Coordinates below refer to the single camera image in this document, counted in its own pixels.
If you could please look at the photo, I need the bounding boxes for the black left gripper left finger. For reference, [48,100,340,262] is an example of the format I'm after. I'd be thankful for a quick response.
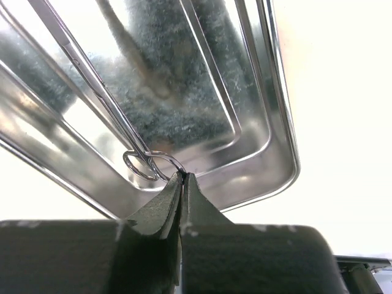
[1,172,183,293]

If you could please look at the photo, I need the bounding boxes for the metal instrument tray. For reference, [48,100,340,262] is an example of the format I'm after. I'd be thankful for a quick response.
[1,1,300,218]

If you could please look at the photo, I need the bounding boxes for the beige cloth wrap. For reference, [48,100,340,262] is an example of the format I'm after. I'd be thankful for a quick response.
[0,0,392,257]

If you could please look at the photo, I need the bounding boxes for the steel small scissors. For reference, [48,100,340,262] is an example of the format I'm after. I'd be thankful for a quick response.
[29,1,187,182]

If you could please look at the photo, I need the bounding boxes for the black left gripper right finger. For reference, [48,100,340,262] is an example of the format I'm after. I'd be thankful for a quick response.
[181,173,343,293]

